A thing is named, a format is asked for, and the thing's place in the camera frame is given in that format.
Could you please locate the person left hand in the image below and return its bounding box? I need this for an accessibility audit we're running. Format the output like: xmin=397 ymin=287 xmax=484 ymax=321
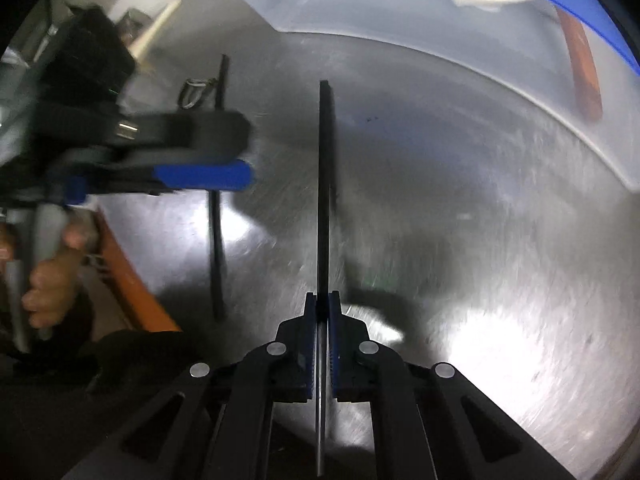
xmin=22 ymin=216 xmax=93 ymax=330

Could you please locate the clear plastic storage box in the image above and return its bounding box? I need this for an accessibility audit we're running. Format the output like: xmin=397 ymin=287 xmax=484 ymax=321
xmin=242 ymin=0 xmax=639 ymax=191

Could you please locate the black handled peeler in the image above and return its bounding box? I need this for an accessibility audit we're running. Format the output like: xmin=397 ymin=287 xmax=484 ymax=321
xmin=177 ymin=78 xmax=217 ymax=110

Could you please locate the wooden handled metal spatula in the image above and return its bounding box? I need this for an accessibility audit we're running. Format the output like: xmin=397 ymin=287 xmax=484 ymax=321
xmin=555 ymin=6 xmax=603 ymax=122

